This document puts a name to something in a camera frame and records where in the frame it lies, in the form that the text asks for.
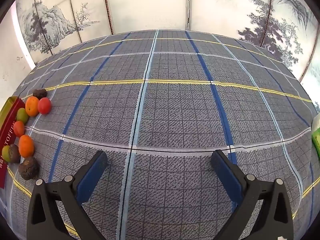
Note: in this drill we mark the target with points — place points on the grey checked tablecloth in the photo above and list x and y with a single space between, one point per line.
175 105

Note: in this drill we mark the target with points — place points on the red tomato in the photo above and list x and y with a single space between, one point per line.
19 128
44 105

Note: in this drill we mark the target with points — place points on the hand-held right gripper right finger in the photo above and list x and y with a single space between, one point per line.
228 177

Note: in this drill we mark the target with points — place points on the orange tangerine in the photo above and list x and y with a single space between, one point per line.
26 146
31 106

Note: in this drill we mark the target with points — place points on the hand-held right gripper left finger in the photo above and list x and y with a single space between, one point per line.
90 177

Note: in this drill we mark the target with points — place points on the painted folding screen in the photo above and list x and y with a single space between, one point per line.
225 7

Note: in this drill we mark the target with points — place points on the green packet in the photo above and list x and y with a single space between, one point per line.
316 141

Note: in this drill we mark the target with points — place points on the dark brown wrinkled walnut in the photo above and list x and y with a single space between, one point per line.
28 168
40 93
14 153

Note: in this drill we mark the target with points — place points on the red tin box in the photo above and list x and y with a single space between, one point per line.
7 132

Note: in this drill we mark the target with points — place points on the green plum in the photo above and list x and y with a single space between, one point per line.
5 153
22 115

